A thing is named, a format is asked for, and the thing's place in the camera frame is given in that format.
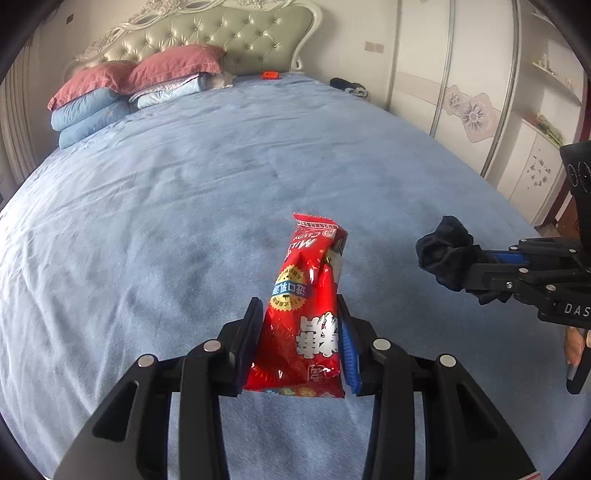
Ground wall light switch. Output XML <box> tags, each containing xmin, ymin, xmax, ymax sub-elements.
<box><xmin>365</xmin><ymin>41</ymin><xmax>385</xmax><ymax>53</ymax></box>

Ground black sock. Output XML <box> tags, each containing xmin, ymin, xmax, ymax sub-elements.
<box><xmin>416</xmin><ymin>216</ymin><xmax>512</xmax><ymax>305</ymax></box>

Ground beige curtain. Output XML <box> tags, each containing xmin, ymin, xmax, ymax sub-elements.
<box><xmin>1</xmin><ymin>40</ymin><xmax>37</xmax><ymax>186</ymax></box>

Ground left pink pillow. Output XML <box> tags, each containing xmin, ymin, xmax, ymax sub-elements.
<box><xmin>47</xmin><ymin>60</ymin><xmax>137</xmax><ymax>111</ymax></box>

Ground white cabinet with stickers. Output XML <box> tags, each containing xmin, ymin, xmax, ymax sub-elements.
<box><xmin>496</xmin><ymin>119</ymin><xmax>565</xmax><ymax>226</ymax></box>

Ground black item on nightstand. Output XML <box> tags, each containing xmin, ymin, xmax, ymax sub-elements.
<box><xmin>329</xmin><ymin>77</ymin><xmax>370</xmax><ymax>99</ymax></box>

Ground white sliding wardrobe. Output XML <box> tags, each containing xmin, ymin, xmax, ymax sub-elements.
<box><xmin>389</xmin><ymin>0</ymin><xmax>521</xmax><ymax>177</ymax></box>

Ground green tufted headboard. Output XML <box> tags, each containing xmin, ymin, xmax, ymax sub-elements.
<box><xmin>64</xmin><ymin>1</ymin><xmax>322</xmax><ymax>80</ymax></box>

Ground red snack wrapper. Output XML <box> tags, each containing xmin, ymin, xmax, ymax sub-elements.
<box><xmin>245</xmin><ymin>213</ymin><xmax>348</xmax><ymax>398</ymax></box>

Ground blue folded quilt stack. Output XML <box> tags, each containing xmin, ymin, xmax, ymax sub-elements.
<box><xmin>50</xmin><ymin>88</ymin><xmax>131</xmax><ymax>149</ymax></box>

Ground right pink pillow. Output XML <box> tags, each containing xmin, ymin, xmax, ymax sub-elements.
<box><xmin>121</xmin><ymin>44</ymin><xmax>225</xmax><ymax>95</ymax></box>

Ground pink pillow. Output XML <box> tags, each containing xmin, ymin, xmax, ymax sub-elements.
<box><xmin>121</xmin><ymin>44</ymin><xmax>225</xmax><ymax>95</ymax></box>
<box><xmin>47</xmin><ymin>60</ymin><xmax>137</xmax><ymax>111</ymax></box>

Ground light blue folded blanket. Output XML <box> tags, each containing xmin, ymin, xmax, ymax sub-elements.
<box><xmin>128</xmin><ymin>73</ymin><xmax>211</xmax><ymax>109</ymax></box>

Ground blue bed sheet mattress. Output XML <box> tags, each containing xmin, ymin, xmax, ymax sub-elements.
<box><xmin>1</xmin><ymin>75</ymin><xmax>590</xmax><ymax>476</ymax></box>

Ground person's right hand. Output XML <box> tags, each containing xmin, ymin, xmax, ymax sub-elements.
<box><xmin>564</xmin><ymin>327</ymin><xmax>590</xmax><ymax>366</ymax></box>

